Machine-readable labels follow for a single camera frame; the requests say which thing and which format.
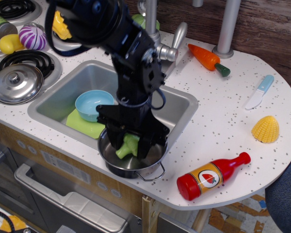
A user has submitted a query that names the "yellow toy corn piece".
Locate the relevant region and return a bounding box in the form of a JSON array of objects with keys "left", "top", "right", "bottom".
[{"left": 251, "top": 116, "right": 279, "bottom": 143}]

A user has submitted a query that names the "small steel pot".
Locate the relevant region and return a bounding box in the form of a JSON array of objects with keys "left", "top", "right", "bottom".
[{"left": 97, "top": 130, "right": 167, "bottom": 182}]

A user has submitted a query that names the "yellow toy bell pepper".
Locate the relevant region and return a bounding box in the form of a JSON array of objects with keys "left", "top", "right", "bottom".
[{"left": 52, "top": 11, "right": 72, "bottom": 40}]

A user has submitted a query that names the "green label toy can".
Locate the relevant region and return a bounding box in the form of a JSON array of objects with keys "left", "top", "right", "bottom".
[{"left": 0, "top": 16, "right": 18, "bottom": 39}]

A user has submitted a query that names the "steel sink basin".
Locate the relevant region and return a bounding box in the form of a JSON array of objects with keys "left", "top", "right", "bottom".
[{"left": 28, "top": 61, "right": 198, "bottom": 149}]

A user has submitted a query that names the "toy oven door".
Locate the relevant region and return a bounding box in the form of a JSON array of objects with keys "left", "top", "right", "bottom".
[{"left": 15, "top": 164, "right": 142, "bottom": 233}]

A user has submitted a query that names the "blue white toy knife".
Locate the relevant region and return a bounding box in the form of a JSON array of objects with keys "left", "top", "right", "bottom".
[{"left": 245, "top": 75, "right": 275, "bottom": 110}]

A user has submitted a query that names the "blue fabric chair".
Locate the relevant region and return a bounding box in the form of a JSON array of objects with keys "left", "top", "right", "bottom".
[{"left": 265, "top": 163, "right": 291, "bottom": 233}]

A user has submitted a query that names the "stove burner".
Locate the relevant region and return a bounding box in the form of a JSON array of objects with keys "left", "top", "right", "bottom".
[
  {"left": 52, "top": 32, "right": 82, "bottom": 51},
  {"left": 0, "top": 0, "right": 42, "bottom": 26},
  {"left": 0, "top": 50, "right": 62, "bottom": 92}
]

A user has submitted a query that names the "green toy cabbage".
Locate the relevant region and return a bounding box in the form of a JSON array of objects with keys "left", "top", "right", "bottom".
[{"left": 132, "top": 14, "right": 160, "bottom": 30}]

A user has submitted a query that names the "yellow toy on floor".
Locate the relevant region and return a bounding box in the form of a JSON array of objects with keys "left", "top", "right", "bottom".
[{"left": 0, "top": 216, "right": 27, "bottom": 233}]

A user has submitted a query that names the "purple striped toy onion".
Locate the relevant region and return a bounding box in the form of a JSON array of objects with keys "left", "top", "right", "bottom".
[{"left": 18, "top": 26, "right": 47, "bottom": 50}]

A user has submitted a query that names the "steel pot lid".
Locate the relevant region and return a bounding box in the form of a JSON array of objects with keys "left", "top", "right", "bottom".
[{"left": 0, "top": 64, "right": 44, "bottom": 105}]

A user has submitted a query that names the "front left stove burner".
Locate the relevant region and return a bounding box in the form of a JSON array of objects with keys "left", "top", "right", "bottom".
[{"left": 0, "top": 50, "right": 62, "bottom": 92}]

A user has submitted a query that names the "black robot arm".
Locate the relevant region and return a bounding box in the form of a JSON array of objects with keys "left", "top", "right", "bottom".
[{"left": 45, "top": 0, "right": 169, "bottom": 159}]

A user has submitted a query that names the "orange toy carrot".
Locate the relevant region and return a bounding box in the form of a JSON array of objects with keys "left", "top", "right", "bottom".
[{"left": 188, "top": 44, "right": 230, "bottom": 77}]

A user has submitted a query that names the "rear left stove burner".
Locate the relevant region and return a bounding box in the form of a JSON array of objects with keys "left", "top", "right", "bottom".
[{"left": 0, "top": 0, "right": 42, "bottom": 26}]

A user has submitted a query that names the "silver toy faucet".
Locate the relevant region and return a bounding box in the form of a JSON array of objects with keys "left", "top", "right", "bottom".
[{"left": 137, "top": 0, "right": 188, "bottom": 78}]

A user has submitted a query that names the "green toy broccoli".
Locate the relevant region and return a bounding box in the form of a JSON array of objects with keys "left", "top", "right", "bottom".
[{"left": 116, "top": 133, "right": 140, "bottom": 159}]

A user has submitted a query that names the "blue plastic bowl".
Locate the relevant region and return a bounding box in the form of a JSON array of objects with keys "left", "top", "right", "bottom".
[{"left": 75, "top": 90, "right": 114, "bottom": 122}]

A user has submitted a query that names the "green plastic plate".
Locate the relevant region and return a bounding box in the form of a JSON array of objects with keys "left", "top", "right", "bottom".
[{"left": 65, "top": 109, "right": 105, "bottom": 139}]

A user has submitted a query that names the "rear right stove burner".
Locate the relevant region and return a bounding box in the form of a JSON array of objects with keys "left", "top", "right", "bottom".
[{"left": 52, "top": 32, "right": 82, "bottom": 51}]

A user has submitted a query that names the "red ketchup bottle toy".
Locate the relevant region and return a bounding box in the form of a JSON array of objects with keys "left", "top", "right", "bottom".
[{"left": 177, "top": 152, "right": 251, "bottom": 201}]

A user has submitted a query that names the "yellow toy lemon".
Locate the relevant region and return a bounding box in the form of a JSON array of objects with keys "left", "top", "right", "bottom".
[{"left": 0, "top": 34, "right": 25, "bottom": 54}]

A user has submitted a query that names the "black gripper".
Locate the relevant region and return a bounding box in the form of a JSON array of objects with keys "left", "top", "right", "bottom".
[{"left": 96, "top": 96, "right": 170, "bottom": 159}]

